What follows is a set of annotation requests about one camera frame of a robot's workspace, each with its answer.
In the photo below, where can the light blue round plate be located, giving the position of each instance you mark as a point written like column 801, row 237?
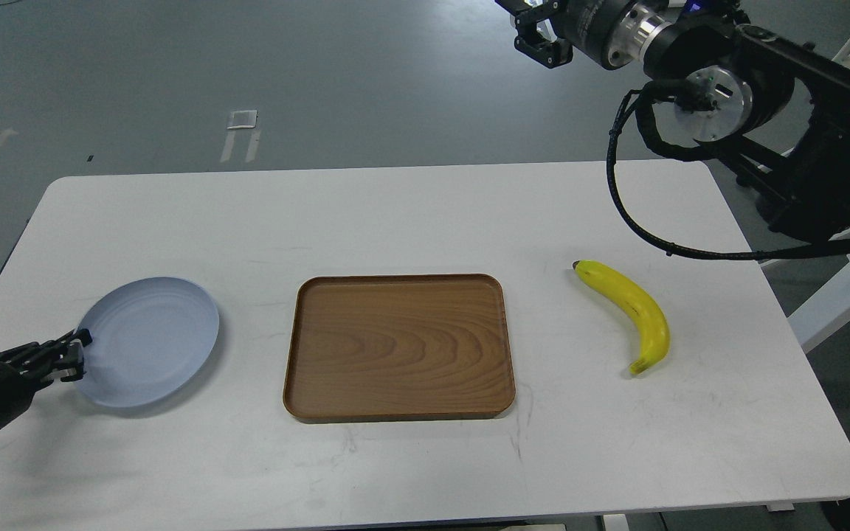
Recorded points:
column 149, row 338

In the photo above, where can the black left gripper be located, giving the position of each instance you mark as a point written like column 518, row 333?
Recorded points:
column 22, row 372

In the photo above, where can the yellow banana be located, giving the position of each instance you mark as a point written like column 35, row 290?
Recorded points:
column 647, row 316

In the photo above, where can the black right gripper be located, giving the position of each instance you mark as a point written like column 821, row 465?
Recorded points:
column 610, row 33

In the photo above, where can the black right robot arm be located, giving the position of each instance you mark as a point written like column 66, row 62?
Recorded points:
column 720, row 88

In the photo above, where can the brown wooden tray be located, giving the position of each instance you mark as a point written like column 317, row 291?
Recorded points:
column 420, row 347

